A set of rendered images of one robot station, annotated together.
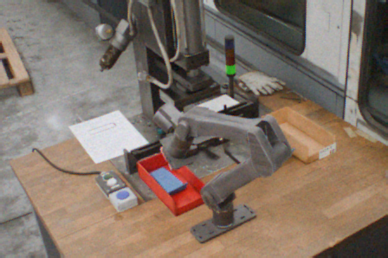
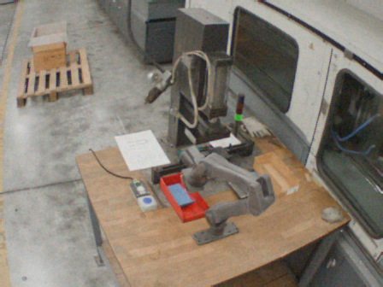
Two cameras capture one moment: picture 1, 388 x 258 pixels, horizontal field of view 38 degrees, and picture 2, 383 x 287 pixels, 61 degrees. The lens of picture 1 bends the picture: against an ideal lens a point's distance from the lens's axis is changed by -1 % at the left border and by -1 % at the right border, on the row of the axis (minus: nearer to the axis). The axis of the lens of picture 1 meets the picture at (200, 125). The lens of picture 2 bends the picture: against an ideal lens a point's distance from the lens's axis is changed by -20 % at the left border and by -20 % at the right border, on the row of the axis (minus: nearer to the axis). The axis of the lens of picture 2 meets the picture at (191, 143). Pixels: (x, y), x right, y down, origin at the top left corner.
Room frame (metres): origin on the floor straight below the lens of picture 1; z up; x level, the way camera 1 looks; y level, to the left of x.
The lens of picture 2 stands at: (0.14, 0.09, 2.15)
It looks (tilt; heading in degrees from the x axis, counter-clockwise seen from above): 36 degrees down; 0
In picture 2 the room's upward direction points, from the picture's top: 6 degrees clockwise
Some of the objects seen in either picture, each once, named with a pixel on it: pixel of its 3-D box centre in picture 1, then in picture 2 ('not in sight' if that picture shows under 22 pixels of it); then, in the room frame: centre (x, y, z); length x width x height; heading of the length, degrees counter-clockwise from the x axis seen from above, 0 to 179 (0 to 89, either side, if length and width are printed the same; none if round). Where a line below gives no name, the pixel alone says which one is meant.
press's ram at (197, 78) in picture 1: (177, 56); (203, 105); (1.73, 0.06, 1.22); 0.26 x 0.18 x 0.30; 29
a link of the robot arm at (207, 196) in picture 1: (218, 196); (216, 217); (1.26, -0.04, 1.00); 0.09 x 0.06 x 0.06; 140
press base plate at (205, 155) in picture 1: (193, 136); (203, 161); (1.76, 0.03, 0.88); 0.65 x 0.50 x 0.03; 119
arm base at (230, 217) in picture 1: (223, 213); (217, 228); (1.25, -0.05, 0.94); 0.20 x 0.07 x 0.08; 119
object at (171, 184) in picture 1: (166, 179); (179, 194); (1.47, 0.12, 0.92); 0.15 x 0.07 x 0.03; 34
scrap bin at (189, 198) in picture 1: (171, 181); (183, 196); (1.44, 0.11, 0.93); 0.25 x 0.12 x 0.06; 29
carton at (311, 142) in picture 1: (297, 134); (276, 174); (1.65, -0.34, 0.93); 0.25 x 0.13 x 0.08; 29
